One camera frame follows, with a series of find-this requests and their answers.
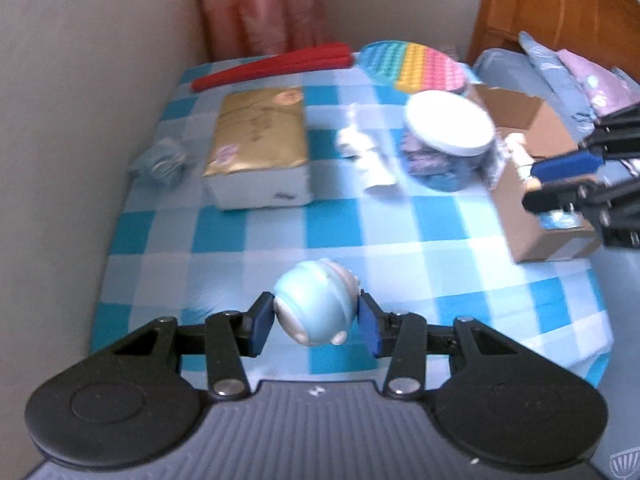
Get gold tissue pack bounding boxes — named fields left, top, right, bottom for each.
left=203, top=87, right=312, bottom=210

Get wooden headboard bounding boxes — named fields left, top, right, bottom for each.
left=466, top=0, right=639, bottom=78

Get red folded fan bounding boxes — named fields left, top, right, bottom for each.
left=191, top=42, right=354, bottom=92

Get pink curtain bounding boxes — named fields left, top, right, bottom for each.
left=198, top=0, right=330, bottom=60

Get blue floral pillow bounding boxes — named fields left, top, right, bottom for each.
left=518, top=32, right=596, bottom=136

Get blue checkered tablecloth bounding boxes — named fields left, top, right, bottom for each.
left=91, top=64, right=613, bottom=384

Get cardboard box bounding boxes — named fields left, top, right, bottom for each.
left=469, top=84, right=600, bottom=263

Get blue bed sheet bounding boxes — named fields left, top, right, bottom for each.
left=473, top=48, right=639, bottom=479

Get pink floral pillow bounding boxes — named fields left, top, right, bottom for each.
left=556, top=49, right=639, bottom=117

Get blue round plush toy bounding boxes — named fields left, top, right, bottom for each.
left=272, top=258, right=360, bottom=347

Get clear jar white lid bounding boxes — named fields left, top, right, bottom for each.
left=399, top=90, right=496, bottom=192

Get rainbow pop-it toy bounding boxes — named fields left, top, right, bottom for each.
left=357, top=40, right=469, bottom=94

